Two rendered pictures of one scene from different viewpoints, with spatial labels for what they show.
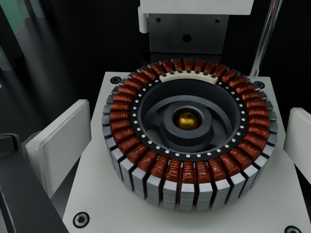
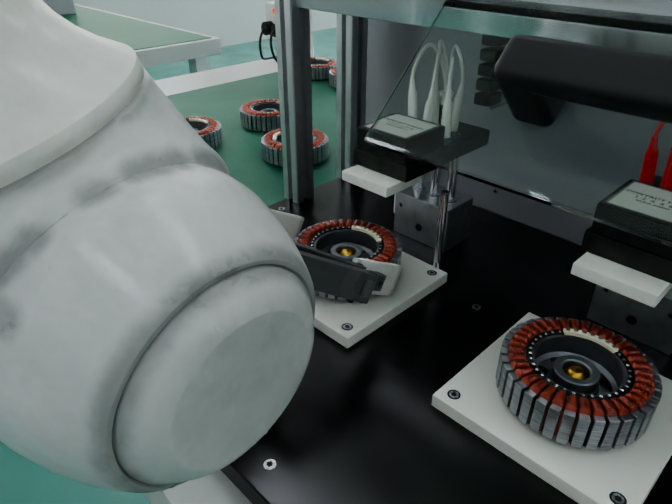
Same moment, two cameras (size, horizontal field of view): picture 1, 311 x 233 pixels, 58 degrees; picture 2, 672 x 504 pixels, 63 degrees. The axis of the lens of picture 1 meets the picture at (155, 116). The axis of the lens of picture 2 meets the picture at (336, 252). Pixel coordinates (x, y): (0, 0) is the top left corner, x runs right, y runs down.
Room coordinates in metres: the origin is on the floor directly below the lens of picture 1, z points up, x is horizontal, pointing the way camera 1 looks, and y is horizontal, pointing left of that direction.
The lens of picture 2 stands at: (-0.26, -0.32, 1.10)
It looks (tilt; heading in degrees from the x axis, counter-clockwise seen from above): 31 degrees down; 39
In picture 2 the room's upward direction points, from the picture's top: straight up
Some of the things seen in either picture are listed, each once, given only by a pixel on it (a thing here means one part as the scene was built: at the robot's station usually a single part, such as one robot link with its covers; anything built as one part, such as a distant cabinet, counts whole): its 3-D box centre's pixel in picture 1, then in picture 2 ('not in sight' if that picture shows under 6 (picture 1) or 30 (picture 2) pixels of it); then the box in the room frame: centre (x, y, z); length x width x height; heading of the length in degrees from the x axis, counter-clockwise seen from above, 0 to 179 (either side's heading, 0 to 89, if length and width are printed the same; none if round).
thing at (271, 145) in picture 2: not in sight; (295, 146); (0.38, 0.29, 0.77); 0.11 x 0.11 x 0.04
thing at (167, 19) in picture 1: (187, 17); (432, 214); (0.26, -0.04, 0.80); 0.08 x 0.05 x 0.06; 84
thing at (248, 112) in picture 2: not in sight; (269, 114); (0.47, 0.45, 0.77); 0.11 x 0.11 x 0.04
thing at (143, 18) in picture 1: (144, 21); not in sight; (0.26, 0.01, 0.80); 0.01 x 0.01 x 0.03; 84
